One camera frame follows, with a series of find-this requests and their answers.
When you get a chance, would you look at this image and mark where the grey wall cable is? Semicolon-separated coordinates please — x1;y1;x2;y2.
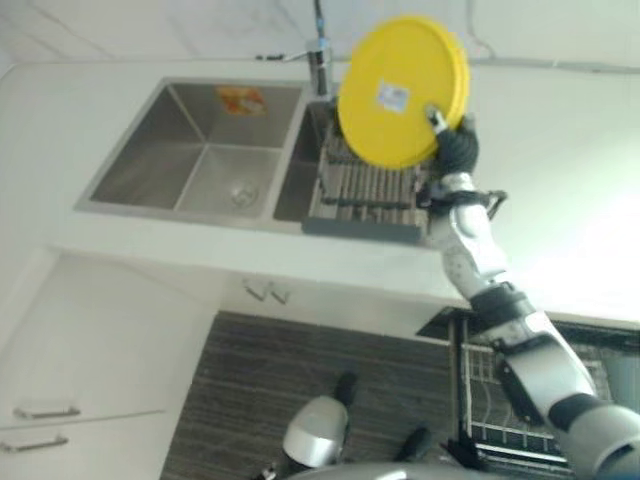
464;0;640;75

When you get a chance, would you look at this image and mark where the silver cabinet drawer handle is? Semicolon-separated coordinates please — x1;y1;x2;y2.
0;434;70;454
12;405;82;421

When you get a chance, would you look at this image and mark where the chrome kitchen faucet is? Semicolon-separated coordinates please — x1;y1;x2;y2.
256;0;335;98

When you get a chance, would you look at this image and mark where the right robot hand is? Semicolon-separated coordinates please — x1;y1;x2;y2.
423;103;481;178

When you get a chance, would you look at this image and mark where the white blue plate sticker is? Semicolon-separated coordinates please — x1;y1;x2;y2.
376;79;409;111

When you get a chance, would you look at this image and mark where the yellow round plate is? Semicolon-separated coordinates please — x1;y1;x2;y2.
337;14;472;171

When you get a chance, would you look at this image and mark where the open dishwasher with wire rack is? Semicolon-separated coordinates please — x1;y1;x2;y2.
416;305;640;476

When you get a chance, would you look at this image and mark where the grey dish drying rack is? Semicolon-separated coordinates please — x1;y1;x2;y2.
301;99;430;246

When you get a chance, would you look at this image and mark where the stainless steel double sink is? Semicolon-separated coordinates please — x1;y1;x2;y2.
73;76;434;237

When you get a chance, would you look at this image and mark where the orange sticker label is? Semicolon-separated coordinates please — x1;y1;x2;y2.
215;85;268;117

